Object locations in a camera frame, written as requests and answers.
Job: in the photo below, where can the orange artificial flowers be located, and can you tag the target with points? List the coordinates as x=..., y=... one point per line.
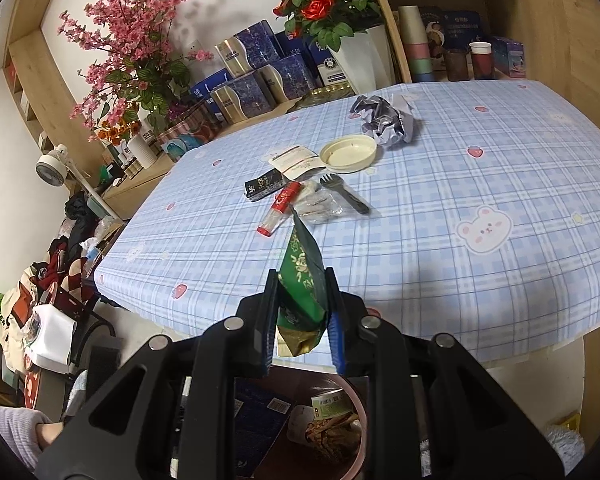
x=112, y=132

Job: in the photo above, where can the black plastic fork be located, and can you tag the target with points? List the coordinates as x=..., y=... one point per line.
x=347, y=195

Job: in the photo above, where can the small blue red-label box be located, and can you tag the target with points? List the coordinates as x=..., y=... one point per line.
x=285, y=42

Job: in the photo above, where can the wooden wall shelf unit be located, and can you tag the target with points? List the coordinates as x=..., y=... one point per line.
x=555, y=35

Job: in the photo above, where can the green tea packet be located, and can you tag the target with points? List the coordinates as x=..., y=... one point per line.
x=300, y=285

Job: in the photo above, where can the white ribbed vase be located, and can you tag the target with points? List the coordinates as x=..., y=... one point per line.
x=142, y=150

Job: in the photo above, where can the brown plastic bin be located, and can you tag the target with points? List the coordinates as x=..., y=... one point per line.
x=358, y=410

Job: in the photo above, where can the red plastic tube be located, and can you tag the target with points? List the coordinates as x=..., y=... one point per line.
x=280, y=205

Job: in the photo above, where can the purple box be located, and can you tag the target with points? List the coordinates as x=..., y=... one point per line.
x=510, y=57

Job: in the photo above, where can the blue box with round emblem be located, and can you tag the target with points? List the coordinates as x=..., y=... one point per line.
x=330, y=72

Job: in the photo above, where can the brown wrapper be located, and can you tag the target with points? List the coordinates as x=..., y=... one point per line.
x=330, y=440

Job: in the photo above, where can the tall white vase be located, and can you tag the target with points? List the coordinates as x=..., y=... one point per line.
x=360, y=60

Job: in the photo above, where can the pink artificial blossom branches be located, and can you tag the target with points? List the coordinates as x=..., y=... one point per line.
x=125, y=45

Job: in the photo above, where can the long blue carton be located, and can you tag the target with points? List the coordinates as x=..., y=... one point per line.
x=207, y=87

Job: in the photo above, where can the brown plastic cup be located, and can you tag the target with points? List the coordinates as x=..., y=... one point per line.
x=457, y=65

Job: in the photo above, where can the silver paper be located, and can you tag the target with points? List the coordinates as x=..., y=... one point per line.
x=385, y=120

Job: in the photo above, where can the small black packet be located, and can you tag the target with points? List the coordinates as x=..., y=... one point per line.
x=262, y=186

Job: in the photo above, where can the gold and blue gift box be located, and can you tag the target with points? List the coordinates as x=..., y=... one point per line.
x=250, y=47
x=240, y=97
x=290, y=77

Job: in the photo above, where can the blue checked tablecloth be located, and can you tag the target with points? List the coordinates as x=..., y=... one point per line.
x=430, y=260

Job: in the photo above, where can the white standing fan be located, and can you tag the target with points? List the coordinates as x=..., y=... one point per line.
x=50, y=165

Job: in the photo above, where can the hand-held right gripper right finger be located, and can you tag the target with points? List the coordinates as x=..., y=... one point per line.
x=336, y=345

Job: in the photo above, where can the person's leg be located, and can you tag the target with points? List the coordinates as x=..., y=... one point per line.
x=77, y=390
x=565, y=447

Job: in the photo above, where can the teal fan-shaped packet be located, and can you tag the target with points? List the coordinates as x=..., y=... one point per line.
x=172, y=150
x=192, y=141

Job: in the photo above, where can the pink fence planter box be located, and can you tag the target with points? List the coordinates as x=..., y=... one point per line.
x=190, y=127

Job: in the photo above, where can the person's left forearm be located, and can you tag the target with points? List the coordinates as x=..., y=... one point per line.
x=15, y=430

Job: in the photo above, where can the person's left leg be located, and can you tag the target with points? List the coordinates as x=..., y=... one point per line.
x=77, y=390

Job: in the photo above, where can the stack of pastel cups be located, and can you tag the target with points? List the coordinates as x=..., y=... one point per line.
x=415, y=45

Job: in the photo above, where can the dark blue box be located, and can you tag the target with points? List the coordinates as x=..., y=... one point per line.
x=460, y=25

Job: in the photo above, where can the white printed tote bag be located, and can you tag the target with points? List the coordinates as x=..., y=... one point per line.
x=15, y=325

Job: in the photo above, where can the white printed packaging card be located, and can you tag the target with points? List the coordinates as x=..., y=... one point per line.
x=297, y=425

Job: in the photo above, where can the red artificial rose bouquet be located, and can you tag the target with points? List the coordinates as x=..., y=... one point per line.
x=320, y=7

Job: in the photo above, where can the dark illustrated box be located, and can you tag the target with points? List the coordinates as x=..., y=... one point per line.
x=432, y=30

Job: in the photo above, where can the red cup with white rim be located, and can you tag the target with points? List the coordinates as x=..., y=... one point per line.
x=482, y=62

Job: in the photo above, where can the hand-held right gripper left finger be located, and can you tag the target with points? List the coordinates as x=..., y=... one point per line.
x=268, y=355

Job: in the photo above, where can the clear plastic wrapper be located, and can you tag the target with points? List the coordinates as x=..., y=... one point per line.
x=320, y=207

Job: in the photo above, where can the white wall socket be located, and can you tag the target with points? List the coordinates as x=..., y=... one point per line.
x=195, y=47

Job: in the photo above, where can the pile of clothes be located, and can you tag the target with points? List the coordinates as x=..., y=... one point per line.
x=72, y=270

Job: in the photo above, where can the dark blue carton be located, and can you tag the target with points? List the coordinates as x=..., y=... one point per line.
x=260, y=425

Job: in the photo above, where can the gold tray of vials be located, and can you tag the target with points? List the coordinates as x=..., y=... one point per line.
x=325, y=95

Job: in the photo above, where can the green paper cup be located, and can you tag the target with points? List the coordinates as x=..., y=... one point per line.
x=330, y=405

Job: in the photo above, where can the person's right leg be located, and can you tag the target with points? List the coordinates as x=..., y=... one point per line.
x=565, y=447

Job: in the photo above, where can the cream round lid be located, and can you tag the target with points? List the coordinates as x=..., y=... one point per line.
x=347, y=155

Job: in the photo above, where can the white paper sachet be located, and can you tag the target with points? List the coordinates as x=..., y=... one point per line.
x=295, y=160

